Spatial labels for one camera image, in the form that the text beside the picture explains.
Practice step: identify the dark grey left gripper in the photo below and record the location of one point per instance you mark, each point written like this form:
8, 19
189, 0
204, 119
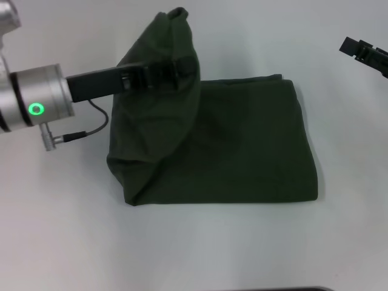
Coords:
97, 82

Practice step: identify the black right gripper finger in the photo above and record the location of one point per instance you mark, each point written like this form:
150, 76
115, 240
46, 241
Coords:
363, 53

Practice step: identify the dark green FREE t-shirt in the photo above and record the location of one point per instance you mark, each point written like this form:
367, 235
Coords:
227, 136

